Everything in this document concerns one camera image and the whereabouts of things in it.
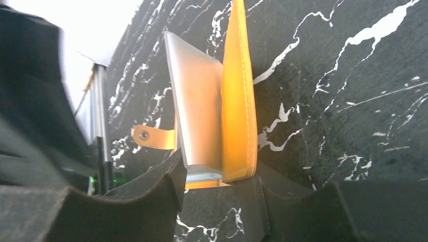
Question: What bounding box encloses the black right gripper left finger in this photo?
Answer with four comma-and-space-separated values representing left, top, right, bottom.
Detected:
1, 150, 187, 241

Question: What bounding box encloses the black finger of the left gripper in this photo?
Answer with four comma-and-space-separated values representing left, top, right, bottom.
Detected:
1, 7, 97, 187

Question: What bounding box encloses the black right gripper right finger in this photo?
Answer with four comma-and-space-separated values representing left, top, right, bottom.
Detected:
256, 163, 427, 241

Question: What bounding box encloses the orange leather card holder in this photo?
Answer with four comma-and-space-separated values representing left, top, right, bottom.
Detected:
131, 1, 257, 190

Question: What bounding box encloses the left aluminium side rail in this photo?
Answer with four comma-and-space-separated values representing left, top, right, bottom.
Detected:
90, 64, 115, 195

